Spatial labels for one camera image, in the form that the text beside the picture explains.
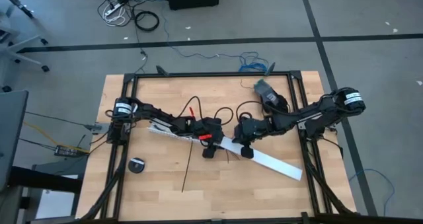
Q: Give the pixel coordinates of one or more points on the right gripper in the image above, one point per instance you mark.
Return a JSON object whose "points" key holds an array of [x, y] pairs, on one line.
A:
{"points": [[244, 131]]}

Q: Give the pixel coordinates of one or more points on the grey desk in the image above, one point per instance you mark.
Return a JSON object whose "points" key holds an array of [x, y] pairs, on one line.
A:
{"points": [[13, 134]]}

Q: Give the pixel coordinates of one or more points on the black aluminium table frame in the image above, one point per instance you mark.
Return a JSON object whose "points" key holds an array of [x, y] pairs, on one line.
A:
{"points": [[211, 74]]}

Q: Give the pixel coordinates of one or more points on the black hub box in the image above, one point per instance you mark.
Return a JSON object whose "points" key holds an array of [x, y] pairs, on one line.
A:
{"points": [[66, 150]]}

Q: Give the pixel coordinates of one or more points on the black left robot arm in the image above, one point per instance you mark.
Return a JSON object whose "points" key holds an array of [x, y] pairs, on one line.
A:
{"points": [[148, 113]]}

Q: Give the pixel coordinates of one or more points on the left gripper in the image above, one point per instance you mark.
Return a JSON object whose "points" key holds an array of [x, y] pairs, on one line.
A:
{"points": [[213, 128]]}

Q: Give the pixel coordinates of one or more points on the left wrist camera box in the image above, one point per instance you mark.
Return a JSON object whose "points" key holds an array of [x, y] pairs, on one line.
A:
{"points": [[190, 126]]}

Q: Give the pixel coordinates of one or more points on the white power strip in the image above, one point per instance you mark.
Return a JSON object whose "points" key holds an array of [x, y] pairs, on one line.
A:
{"points": [[114, 10]]}

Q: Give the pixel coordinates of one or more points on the white raceway lid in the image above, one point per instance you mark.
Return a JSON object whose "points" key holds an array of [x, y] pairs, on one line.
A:
{"points": [[264, 159]]}

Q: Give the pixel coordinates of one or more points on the black desk bar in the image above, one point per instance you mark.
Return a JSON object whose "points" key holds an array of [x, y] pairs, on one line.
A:
{"points": [[46, 179]]}

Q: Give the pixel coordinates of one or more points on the red clip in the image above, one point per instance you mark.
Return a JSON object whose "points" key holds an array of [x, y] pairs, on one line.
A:
{"points": [[205, 137], [191, 112]]}

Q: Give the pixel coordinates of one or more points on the grey office chair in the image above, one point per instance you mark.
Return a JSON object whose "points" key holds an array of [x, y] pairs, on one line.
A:
{"points": [[13, 49]]}

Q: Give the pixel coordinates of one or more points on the dark desk leg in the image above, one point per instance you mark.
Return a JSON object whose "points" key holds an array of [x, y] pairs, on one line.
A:
{"points": [[20, 1]]}

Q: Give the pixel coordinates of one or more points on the round tape spool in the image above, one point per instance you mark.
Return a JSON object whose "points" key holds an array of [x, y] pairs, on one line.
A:
{"points": [[136, 166]]}

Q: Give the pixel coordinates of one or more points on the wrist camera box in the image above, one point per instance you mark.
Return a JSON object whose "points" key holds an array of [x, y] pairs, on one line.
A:
{"points": [[190, 126], [261, 126]]}

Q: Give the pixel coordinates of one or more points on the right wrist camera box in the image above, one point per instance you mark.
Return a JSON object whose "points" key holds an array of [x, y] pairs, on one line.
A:
{"points": [[261, 126]]}

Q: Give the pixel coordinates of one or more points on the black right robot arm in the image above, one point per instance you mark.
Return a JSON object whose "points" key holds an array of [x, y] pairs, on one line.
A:
{"points": [[314, 113]]}

